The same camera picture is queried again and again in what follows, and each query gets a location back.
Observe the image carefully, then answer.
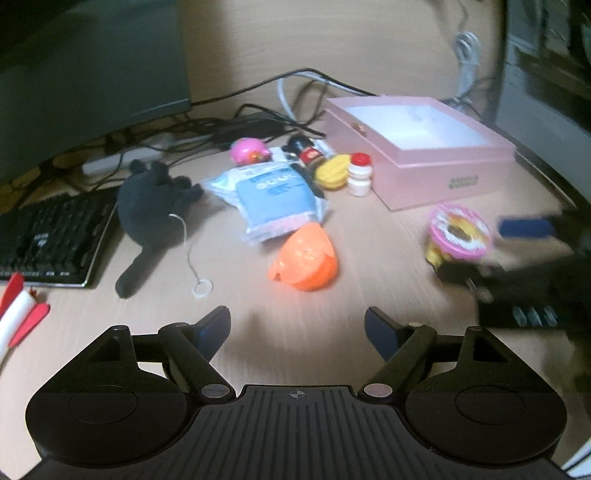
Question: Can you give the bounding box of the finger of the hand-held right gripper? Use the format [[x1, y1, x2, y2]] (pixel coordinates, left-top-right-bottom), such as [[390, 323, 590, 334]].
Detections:
[[499, 213, 561, 240], [436, 261, 505, 291]]

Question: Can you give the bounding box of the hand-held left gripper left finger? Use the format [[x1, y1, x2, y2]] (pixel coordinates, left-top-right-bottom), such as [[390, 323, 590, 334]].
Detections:
[[65, 305, 232, 400]]

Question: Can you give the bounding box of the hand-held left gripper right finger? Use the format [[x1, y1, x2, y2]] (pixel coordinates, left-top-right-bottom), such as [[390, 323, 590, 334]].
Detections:
[[363, 307, 527, 400]]

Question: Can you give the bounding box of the orange plastic shell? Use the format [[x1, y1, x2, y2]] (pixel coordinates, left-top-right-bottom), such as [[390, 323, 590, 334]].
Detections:
[[268, 222, 340, 292]]

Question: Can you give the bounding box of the pink cardboard box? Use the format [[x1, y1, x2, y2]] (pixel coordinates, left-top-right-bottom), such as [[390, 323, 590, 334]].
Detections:
[[323, 95, 517, 212]]

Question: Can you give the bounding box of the black plush cat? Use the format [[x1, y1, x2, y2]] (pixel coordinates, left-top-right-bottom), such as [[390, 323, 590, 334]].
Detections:
[[115, 159, 215, 300]]

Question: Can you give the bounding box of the blue tissue packet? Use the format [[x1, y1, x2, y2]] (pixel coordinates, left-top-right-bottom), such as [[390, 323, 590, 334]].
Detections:
[[202, 159, 331, 245]]

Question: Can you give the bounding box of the white bottle with red cap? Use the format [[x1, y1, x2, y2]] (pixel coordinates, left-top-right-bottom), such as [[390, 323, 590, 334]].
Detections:
[[347, 153, 373, 197]]

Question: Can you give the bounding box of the yellow plastic toy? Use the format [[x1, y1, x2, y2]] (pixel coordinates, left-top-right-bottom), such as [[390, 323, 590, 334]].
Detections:
[[315, 154, 352, 190]]

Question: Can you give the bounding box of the black pen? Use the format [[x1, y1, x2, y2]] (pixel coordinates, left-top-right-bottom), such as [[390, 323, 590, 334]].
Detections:
[[291, 164, 328, 199]]

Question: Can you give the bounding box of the pink pig toy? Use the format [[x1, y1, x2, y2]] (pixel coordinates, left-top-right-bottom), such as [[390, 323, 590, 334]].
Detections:
[[231, 137, 272, 167]]

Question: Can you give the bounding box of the dark bottle red label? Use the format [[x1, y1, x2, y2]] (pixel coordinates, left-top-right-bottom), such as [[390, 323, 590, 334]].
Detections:
[[283, 135, 325, 169]]

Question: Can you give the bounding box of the wooden desktop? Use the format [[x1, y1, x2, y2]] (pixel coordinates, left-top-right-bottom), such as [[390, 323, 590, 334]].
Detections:
[[0, 0, 591, 462]]

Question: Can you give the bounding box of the black computer case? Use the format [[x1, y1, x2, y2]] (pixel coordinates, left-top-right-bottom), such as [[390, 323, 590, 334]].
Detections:
[[494, 0, 591, 206]]

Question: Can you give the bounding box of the white object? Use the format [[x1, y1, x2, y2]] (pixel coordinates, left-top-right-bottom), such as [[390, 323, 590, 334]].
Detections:
[[564, 438, 591, 480]]

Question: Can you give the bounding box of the black keyboard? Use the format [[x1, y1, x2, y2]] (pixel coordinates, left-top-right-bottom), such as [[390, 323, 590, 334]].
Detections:
[[0, 187, 122, 289]]

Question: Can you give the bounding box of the red and white plastic toy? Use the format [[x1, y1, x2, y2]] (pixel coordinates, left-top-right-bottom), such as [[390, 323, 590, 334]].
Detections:
[[0, 272, 51, 365]]

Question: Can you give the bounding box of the white power strip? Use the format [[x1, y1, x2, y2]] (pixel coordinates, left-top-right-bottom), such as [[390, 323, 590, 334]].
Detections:
[[82, 134, 213, 175]]

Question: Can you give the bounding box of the black power adapter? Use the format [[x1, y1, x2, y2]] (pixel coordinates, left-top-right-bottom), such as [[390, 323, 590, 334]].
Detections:
[[210, 117, 282, 141]]

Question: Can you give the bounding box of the dark computer monitor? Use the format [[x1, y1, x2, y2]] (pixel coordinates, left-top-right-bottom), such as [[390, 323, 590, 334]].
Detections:
[[0, 0, 192, 185]]

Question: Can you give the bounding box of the white coiled cable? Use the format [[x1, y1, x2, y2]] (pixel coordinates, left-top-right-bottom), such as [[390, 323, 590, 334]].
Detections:
[[450, 0, 481, 100]]

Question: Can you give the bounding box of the tangle of black cables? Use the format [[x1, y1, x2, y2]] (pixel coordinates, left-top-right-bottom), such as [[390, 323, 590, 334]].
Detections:
[[46, 104, 328, 190]]

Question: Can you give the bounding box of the grey looped cable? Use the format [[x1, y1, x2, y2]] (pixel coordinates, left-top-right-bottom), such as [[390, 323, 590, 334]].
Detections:
[[277, 69, 342, 125]]

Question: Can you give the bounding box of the long black cable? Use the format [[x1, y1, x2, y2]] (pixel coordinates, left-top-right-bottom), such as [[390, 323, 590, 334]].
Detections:
[[191, 68, 384, 107]]

